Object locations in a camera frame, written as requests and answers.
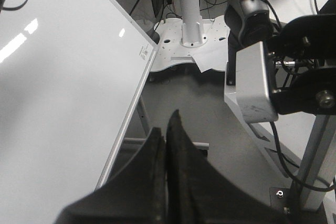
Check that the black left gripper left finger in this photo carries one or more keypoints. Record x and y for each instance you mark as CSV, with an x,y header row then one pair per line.
x,y
136,194

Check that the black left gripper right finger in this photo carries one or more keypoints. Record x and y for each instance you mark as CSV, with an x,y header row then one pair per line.
x,y
198,193

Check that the silver camera box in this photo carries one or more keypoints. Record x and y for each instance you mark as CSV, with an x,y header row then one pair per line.
x,y
251,95

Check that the aluminium frame post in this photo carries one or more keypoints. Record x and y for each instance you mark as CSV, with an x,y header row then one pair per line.
x,y
317,167

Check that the white perforated base plate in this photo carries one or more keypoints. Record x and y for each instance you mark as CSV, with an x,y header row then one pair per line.
x,y
212,55

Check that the white whiteboard with aluminium frame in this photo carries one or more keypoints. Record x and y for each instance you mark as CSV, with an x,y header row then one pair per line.
x,y
72,72

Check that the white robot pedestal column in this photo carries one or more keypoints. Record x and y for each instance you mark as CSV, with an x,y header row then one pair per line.
x,y
193,34

